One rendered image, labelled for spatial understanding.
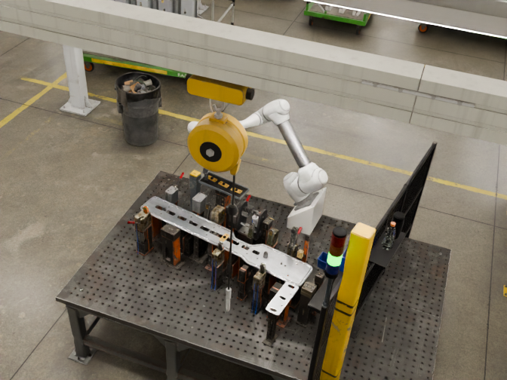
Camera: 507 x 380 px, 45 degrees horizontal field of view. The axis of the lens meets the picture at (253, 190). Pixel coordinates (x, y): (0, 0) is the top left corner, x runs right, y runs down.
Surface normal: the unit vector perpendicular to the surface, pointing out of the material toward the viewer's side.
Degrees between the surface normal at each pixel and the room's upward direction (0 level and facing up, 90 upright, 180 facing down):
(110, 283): 0
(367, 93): 90
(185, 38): 90
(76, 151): 0
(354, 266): 90
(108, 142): 0
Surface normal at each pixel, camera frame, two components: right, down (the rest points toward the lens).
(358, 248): -0.51, 0.51
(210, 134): -0.34, 0.42
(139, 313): 0.06, -0.78
